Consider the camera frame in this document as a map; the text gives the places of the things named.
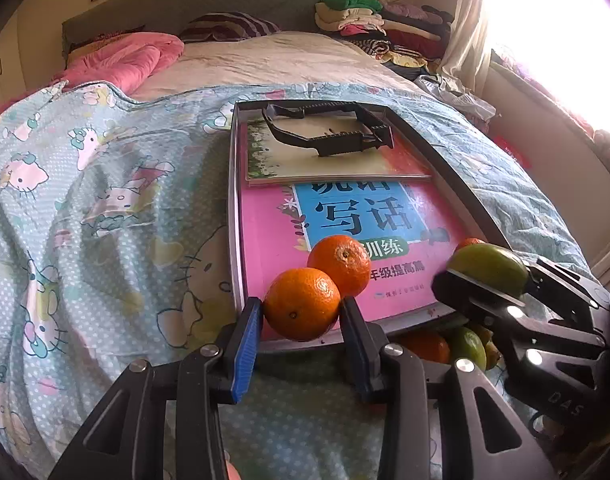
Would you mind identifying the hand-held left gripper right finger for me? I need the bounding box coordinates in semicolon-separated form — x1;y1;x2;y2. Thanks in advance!
337;295;558;480

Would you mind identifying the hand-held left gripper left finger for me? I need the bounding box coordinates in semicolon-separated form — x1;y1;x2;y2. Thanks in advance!
47;296;265;480

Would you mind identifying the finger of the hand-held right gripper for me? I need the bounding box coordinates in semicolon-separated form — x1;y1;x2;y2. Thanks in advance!
431;269;607;411
522;256;610;332

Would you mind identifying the large green apple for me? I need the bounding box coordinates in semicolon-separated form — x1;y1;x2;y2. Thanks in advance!
446;244;530;300

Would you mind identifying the orange mandarin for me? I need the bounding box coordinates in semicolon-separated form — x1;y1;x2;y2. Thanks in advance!
307;235;373;298
397;330;452;365
263;267;342;343

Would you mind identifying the grey metal tray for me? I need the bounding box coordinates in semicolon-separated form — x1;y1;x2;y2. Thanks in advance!
227;100;516;356

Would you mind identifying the pink workbook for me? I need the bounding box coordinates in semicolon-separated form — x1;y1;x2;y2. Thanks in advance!
237;180;458;341

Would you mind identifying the red bag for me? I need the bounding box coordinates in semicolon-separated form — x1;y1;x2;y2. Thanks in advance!
488;120;533;171

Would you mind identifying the cartoon printed blanket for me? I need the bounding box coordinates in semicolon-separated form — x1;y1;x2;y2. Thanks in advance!
0;80;601;480

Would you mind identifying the green and orange book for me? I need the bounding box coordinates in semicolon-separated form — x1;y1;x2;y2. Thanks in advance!
240;115;433;187

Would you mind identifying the white plastic bag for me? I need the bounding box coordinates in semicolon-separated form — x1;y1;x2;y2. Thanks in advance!
415;75;496;121

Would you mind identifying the cream curtain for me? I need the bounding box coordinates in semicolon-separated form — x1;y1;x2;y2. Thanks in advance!
437;0;491;86

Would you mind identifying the pile of folded clothes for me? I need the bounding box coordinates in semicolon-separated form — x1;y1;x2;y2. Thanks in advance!
314;0;456;81

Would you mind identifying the beige bed sheet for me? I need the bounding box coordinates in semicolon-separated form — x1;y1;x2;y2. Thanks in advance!
130;30;436;106

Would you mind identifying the pink quilt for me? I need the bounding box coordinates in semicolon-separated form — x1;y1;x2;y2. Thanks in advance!
50;31;186;96

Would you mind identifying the purple striped pillow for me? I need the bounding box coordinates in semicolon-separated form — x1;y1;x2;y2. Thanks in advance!
180;12;281;42

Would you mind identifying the cream wardrobe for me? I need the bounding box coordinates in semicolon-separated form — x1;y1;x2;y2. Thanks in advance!
0;10;66;111

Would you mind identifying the black plastic frame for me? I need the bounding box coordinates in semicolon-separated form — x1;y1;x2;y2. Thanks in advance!
261;101;396;158

